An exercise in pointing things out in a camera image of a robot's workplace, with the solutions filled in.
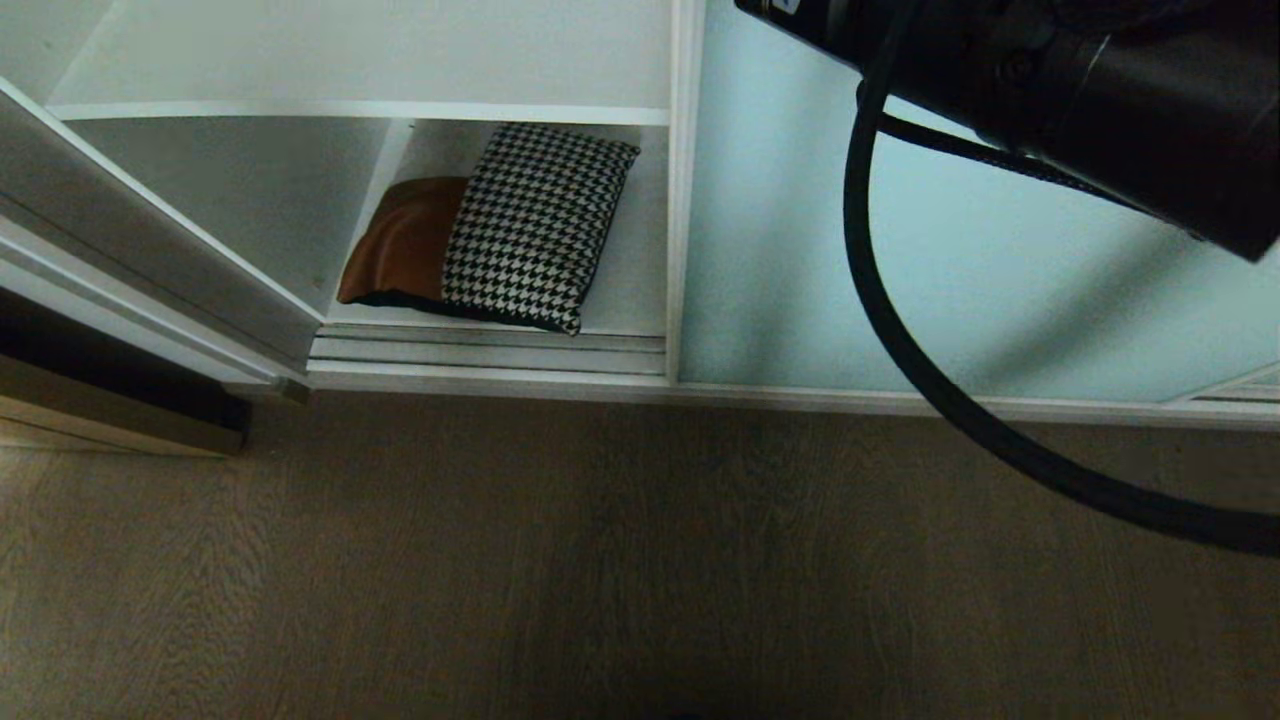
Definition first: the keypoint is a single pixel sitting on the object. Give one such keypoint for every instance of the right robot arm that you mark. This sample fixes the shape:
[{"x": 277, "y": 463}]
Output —
[{"x": 1120, "y": 90}]

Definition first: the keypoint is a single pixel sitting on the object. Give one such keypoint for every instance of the pale glass sliding wardrobe door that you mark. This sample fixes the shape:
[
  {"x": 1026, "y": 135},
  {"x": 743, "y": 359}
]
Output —
[{"x": 980, "y": 290}]

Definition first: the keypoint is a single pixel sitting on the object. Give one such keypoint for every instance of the white wardrobe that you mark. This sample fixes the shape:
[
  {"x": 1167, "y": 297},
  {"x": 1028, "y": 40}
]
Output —
[{"x": 300, "y": 200}]

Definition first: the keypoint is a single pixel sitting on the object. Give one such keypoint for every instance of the black white houndstooth pillow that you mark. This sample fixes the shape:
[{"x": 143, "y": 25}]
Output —
[{"x": 530, "y": 225}]

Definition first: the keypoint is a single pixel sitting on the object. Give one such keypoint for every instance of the brown leather pillow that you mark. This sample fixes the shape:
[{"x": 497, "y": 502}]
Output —
[{"x": 405, "y": 240}]

